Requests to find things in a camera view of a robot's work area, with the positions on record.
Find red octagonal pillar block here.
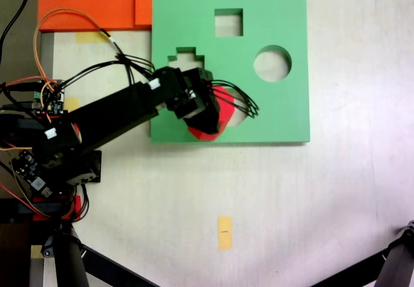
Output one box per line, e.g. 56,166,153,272
187,85,237,142

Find orange block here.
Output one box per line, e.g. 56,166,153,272
38,0,188,32

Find green shape sorter board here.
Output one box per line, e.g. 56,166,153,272
150,0,311,144

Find yellow tape label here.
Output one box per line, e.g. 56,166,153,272
217,215,234,251

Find black tripod brace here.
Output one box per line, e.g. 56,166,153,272
80,244,162,287

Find small black converter board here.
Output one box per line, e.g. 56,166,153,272
12,149,52,197

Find black tripod leg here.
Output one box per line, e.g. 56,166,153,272
310,250,392,287
41,222,90,287

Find grey tripod leg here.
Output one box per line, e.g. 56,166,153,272
376,241,414,287

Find looped black gripper wires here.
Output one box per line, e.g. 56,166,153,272
206,80,260,118

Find long black wire bundle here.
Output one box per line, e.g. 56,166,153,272
61,52,156,89

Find circuit board with wires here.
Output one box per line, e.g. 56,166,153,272
32,79,67,116

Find red base mount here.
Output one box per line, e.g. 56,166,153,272
32,195,82,220

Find orange wire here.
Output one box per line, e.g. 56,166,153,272
34,8,113,84

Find black power cable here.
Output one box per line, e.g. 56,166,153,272
0,0,33,65

